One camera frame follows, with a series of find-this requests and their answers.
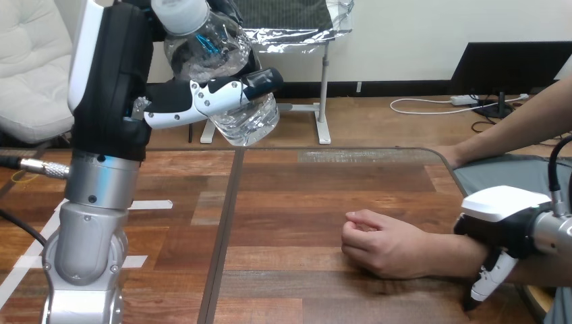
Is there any white power strip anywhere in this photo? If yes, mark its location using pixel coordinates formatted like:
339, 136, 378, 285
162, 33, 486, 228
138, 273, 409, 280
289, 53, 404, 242
450, 94, 480, 107

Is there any person's hand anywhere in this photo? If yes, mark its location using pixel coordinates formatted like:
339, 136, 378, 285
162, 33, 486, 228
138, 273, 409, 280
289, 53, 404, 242
341, 209, 434, 281
430, 144, 467, 170

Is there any black cable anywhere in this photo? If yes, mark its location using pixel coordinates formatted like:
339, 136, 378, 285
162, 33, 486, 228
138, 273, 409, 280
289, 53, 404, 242
547, 134, 572, 217
0, 155, 71, 248

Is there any foil sheet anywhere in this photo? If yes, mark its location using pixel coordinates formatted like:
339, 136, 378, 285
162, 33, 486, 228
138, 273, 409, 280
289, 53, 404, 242
232, 0, 355, 55

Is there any tangle of cables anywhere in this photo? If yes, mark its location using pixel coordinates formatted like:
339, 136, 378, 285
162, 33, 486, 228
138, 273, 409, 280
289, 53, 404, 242
470, 103, 572, 148

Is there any white power cable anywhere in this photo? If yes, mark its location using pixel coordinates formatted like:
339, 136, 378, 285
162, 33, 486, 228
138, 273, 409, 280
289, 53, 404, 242
389, 93, 531, 116

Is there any person's body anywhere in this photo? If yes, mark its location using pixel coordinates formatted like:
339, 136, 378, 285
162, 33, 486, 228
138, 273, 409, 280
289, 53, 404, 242
453, 153, 572, 324

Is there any dark screen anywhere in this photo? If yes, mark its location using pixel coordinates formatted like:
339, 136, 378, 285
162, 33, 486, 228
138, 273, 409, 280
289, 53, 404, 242
449, 40, 572, 120

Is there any person's forearm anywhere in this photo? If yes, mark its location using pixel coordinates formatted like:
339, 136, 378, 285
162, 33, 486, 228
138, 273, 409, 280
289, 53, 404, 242
457, 76, 572, 167
428, 232, 572, 288

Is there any clear water bottle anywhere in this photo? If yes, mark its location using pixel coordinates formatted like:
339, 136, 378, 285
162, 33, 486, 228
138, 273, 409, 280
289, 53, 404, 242
150, 0, 281, 148

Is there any black mesh mat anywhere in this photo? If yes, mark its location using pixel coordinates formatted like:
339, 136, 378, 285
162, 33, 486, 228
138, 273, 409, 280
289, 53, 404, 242
232, 0, 335, 31

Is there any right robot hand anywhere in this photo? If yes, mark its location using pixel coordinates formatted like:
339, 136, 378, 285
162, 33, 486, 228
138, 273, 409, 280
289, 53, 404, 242
453, 185, 555, 313

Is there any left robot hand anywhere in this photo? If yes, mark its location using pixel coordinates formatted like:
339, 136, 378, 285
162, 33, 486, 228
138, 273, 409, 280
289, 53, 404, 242
67, 0, 285, 162

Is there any white cushioned chair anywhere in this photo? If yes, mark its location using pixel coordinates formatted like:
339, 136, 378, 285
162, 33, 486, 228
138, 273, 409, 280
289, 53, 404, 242
0, 0, 75, 145

